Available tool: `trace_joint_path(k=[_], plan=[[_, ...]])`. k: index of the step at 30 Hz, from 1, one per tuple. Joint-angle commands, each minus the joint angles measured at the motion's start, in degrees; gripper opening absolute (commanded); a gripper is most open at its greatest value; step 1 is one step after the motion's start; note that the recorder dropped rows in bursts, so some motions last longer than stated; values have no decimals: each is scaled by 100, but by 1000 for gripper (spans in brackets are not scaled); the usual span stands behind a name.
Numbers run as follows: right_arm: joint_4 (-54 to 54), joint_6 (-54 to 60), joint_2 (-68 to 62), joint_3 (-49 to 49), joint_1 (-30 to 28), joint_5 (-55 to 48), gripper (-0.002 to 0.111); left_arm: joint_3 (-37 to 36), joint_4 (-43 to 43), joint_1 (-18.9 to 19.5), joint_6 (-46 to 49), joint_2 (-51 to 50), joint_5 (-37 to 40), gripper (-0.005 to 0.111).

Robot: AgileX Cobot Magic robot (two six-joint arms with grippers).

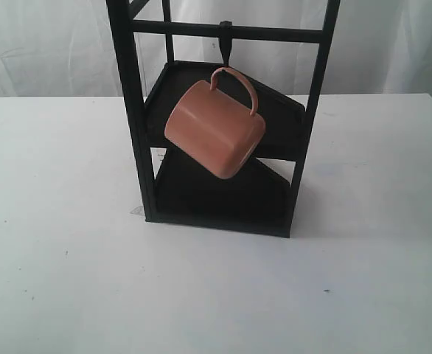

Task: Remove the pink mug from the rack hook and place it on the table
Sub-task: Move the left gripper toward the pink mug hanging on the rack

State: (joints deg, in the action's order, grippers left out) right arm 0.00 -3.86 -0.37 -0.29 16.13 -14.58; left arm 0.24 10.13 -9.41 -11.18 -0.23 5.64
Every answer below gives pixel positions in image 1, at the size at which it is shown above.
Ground black metal shelf rack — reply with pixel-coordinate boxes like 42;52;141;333
106;1;340;237

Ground terracotta ceramic mug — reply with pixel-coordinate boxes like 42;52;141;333
164;67;266;179

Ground white backdrop curtain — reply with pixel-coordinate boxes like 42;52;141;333
0;1;432;97

